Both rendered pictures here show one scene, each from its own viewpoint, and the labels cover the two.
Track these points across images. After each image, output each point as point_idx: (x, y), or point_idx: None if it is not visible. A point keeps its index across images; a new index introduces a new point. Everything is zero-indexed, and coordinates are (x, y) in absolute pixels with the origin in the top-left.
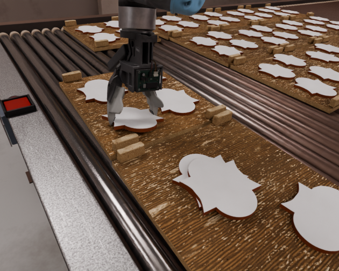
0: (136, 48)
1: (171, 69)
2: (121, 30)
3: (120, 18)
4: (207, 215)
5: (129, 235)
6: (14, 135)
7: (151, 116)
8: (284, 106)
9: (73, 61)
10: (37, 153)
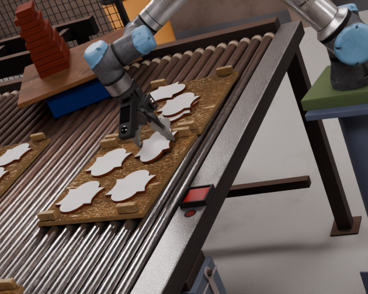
0: (136, 89)
1: (23, 228)
2: (128, 90)
3: (128, 79)
4: (198, 101)
5: (229, 109)
6: (224, 171)
7: (147, 142)
8: (56, 153)
9: (65, 287)
10: (224, 153)
